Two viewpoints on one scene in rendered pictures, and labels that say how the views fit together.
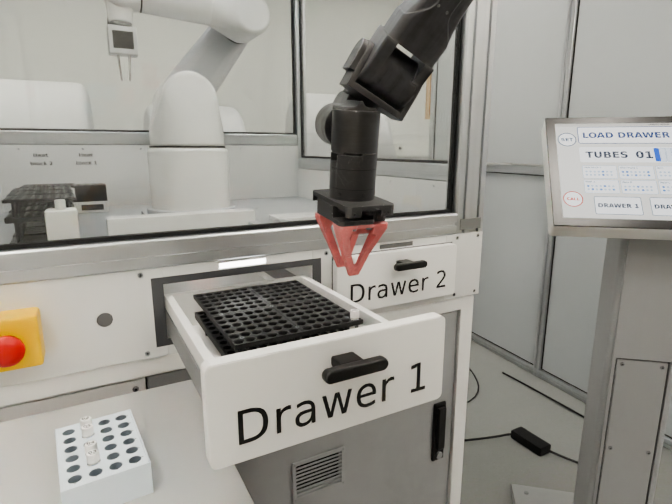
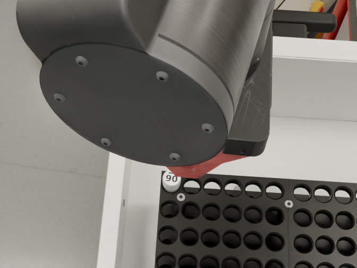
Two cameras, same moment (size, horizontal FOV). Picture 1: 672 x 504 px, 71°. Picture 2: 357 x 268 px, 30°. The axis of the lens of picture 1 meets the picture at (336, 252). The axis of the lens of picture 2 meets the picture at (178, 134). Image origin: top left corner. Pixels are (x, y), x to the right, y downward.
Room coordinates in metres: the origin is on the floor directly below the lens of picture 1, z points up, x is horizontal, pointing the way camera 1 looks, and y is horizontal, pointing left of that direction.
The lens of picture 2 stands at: (0.74, 0.05, 1.33)
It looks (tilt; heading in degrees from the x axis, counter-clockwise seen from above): 65 degrees down; 209
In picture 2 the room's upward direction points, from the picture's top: 4 degrees clockwise
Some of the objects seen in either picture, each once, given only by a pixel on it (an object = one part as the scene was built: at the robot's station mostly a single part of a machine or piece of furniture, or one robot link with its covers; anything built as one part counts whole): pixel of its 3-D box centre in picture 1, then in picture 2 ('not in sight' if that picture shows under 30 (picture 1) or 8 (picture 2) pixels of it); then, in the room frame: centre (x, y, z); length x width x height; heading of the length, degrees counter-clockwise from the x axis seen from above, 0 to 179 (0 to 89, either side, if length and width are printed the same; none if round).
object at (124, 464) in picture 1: (102, 459); not in sight; (0.47, 0.27, 0.78); 0.12 x 0.08 x 0.04; 33
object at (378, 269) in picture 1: (398, 276); not in sight; (0.90, -0.12, 0.87); 0.29 x 0.02 x 0.11; 119
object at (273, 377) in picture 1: (337, 381); (281, 84); (0.47, 0.00, 0.87); 0.29 x 0.02 x 0.11; 119
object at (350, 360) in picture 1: (350, 364); (287, 33); (0.45, -0.01, 0.91); 0.07 x 0.04 x 0.01; 119
